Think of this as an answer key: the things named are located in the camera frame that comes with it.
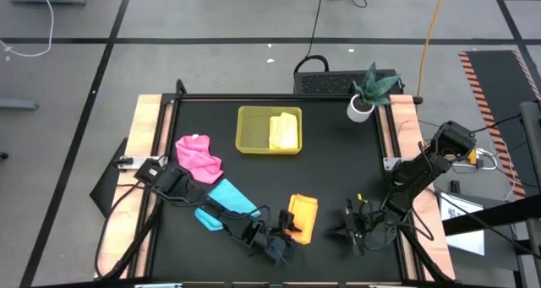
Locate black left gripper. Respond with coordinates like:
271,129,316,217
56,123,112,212
252,209,303,267

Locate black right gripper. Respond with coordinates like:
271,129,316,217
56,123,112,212
327,193,371,258

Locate orange microfiber towel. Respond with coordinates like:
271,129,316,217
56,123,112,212
287,193,319,246

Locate blue microfiber towel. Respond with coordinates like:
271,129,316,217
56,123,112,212
194,177,262,232

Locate yellow microfiber towel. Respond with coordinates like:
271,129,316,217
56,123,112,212
268,111,299,150

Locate yellow translucent plastic bin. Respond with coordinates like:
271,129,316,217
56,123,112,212
234,106,303,155

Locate pink microfiber towel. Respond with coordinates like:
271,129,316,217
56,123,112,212
175,134,224,185

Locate white printed paper sheet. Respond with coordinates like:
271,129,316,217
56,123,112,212
439,191,486,257

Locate snake plant in white pot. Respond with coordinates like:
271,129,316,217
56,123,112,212
346,62,402,123

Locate light wooden table side board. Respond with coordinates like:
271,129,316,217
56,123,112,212
388,94,456,280
95,94,164,280

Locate black computer case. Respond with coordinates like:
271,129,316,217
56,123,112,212
293,69,405,97

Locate black hazard-striped floor mat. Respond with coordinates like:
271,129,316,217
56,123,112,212
458,49,541,201

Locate grey metal bar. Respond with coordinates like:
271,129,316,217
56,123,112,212
0,98,40,111

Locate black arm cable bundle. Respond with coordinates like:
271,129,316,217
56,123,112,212
95,180,164,280
386,211,456,283

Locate black frame beam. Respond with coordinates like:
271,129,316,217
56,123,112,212
441,193,541,237

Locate black aluminium table frame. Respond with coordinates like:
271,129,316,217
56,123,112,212
134,79,424,283

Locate white power cables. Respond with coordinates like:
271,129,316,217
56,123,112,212
441,139,516,203

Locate black power cable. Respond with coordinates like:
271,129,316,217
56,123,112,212
293,0,381,74

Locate grey metal post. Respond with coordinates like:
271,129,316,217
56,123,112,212
518,101,541,259

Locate orange extension cable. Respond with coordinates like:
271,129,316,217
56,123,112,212
416,0,449,104

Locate white floor cable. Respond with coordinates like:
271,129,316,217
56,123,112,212
0,0,56,58

